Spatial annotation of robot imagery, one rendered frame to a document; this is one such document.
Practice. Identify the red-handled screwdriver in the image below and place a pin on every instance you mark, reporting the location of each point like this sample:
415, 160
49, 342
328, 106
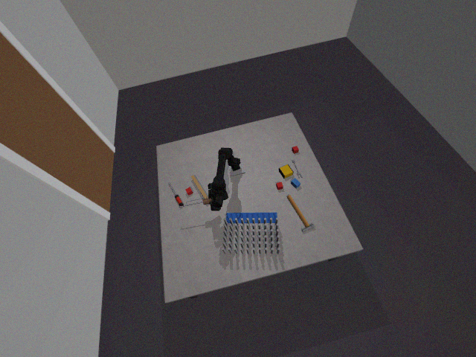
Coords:
178, 200

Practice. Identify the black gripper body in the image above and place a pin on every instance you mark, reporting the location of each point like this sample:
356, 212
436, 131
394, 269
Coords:
212, 197

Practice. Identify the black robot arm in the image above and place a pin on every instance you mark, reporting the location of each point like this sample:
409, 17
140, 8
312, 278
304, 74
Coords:
218, 183

